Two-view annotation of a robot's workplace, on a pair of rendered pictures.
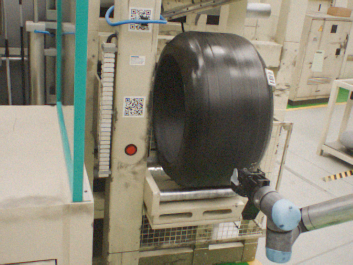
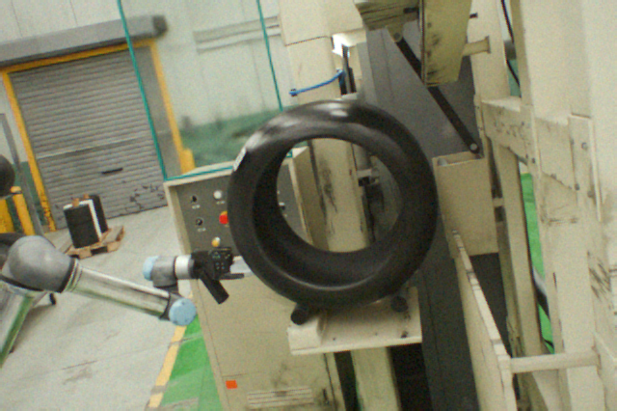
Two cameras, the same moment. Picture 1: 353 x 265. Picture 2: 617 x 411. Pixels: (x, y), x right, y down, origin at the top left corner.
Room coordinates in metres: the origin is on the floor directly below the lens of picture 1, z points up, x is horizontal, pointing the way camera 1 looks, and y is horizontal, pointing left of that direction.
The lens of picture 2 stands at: (2.29, -1.40, 1.48)
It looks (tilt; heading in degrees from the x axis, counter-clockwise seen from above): 11 degrees down; 121
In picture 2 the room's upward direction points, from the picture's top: 12 degrees counter-clockwise
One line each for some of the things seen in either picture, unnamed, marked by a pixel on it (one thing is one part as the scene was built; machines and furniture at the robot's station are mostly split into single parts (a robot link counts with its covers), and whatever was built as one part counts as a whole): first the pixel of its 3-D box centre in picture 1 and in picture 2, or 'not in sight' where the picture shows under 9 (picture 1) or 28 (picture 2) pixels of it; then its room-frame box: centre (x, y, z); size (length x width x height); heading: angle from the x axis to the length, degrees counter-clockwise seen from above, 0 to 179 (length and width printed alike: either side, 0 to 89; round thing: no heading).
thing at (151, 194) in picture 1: (143, 177); not in sight; (1.49, 0.11, 0.90); 0.40 x 0.03 x 0.10; 20
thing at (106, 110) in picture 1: (106, 111); not in sight; (1.39, 0.25, 1.19); 0.05 x 0.04 x 0.48; 20
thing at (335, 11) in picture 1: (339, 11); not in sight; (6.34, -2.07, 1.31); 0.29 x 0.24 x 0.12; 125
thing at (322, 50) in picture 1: (309, 57); not in sight; (6.27, -1.77, 0.62); 0.91 x 0.58 x 1.25; 125
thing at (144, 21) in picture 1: (135, 15); (317, 85); (1.45, 0.18, 1.51); 0.19 x 0.19 x 0.06; 20
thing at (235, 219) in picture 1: (183, 197); (359, 317); (1.55, -0.05, 0.80); 0.37 x 0.36 x 0.02; 20
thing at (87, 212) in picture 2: not in sight; (86, 223); (-4.44, 3.39, 0.38); 1.20 x 0.80 x 0.76; 133
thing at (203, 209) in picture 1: (196, 207); (312, 312); (1.42, -0.10, 0.83); 0.36 x 0.09 x 0.06; 110
